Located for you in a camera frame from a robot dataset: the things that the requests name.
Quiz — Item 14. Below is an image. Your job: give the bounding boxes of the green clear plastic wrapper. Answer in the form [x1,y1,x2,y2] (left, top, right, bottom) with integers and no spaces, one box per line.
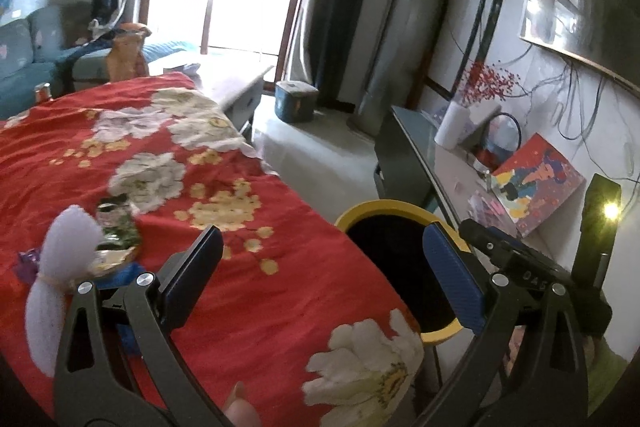
[95,197,141,258]

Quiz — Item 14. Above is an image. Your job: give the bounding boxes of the white vase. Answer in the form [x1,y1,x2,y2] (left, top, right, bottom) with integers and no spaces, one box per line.
[434,101,471,148]

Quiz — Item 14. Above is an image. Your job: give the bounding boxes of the grey standing air conditioner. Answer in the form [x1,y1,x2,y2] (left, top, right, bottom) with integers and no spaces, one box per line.
[347,0,463,138]

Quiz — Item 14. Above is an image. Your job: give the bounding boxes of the blue patterned sofa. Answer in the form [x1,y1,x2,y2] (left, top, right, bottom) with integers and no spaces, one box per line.
[0,4,201,118]

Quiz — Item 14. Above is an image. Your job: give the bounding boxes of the glass-topped television cabinet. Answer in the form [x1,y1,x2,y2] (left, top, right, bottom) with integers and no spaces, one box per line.
[374,105,566,268]

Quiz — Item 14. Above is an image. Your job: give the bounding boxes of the blue plastic wrapper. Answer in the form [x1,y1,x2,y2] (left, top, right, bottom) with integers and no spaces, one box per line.
[95,262,146,353]

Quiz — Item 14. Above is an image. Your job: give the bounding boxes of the yellow-rimmed black trash bin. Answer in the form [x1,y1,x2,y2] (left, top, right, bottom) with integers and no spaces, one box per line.
[334,201,473,348]

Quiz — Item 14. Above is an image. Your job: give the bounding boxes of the purple wrapper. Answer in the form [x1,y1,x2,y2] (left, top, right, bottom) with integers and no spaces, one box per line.
[14,247,43,280]

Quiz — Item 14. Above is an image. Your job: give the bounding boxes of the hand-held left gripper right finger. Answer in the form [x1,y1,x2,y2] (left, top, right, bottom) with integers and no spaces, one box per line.
[417,222,588,427]

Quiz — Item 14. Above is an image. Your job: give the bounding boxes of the grey coffee table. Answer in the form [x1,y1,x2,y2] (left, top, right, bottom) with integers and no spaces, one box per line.
[162,62,276,138]

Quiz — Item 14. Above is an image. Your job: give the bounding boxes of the wide dark curtain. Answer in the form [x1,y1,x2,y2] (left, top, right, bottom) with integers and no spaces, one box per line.
[290,0,396,108]

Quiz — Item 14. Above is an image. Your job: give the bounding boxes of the white foam fruit net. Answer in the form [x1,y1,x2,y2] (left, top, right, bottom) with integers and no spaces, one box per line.
[25,204,103,378]

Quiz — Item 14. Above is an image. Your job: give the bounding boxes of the golden brown snack wrapper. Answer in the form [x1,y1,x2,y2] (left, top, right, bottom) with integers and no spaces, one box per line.
[92,247,138,278]

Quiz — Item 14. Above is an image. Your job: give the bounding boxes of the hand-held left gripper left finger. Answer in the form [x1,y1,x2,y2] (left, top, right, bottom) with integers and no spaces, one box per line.
[54,226,228,427]

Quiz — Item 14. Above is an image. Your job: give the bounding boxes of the red floral blanket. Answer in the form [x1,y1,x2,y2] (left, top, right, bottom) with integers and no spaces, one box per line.
[0,74,426,427]

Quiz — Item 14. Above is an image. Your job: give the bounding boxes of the blue storage stool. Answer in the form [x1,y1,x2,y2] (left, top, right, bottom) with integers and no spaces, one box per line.
[274,80,320,124]

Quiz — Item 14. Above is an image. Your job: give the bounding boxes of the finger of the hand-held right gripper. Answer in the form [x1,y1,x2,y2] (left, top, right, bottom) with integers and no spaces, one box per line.
[459,219,531,275]

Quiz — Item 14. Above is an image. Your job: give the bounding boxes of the person's left hand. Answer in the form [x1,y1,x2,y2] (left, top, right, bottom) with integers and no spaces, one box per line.
[223,381,262,427]

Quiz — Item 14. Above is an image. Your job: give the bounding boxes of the orange plush toy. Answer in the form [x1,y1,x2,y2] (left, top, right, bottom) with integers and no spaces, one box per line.
[106,23,152,82]

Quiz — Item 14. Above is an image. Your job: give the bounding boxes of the colourful figure painting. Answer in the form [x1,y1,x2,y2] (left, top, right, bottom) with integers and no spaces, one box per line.
[487,133,586,239]

